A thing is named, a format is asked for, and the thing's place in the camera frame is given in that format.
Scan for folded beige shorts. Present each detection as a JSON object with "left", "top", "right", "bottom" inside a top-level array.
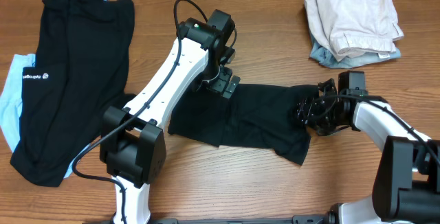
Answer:
[{"left": 304, "top": 0, "right": 404, "bottom": 61}]

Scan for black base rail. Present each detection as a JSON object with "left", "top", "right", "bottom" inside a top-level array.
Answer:
[{"left": 148, "top": 214, "right": 326, "bottom": 224}]

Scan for light blue garment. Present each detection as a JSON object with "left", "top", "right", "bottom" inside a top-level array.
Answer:
[{"left": 0, "top": 0, "right": 111, "bottom": 179}]

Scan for black t-shirt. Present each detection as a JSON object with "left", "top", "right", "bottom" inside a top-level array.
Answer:
[{"left": 168, "top": 84, "right": 318, "bottom": 165}]

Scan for black garment pile with logo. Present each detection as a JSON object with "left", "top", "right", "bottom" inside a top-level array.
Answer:
[{"left": 9, "top": 0, "right": 137, "bottom": 188}]

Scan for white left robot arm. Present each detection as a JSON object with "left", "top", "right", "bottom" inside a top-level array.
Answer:
[{"left": 100, "top": 10, "right": 240, "bottom": 223}]

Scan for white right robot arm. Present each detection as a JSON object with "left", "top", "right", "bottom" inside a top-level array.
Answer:
[{"left": 292, "top": 71, "right": 439, "bottom": 223}]

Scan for folded teal shirt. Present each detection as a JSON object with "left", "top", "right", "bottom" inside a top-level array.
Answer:
[{"left": 309, "top": 34, "right": 402, "bottom": 69}]

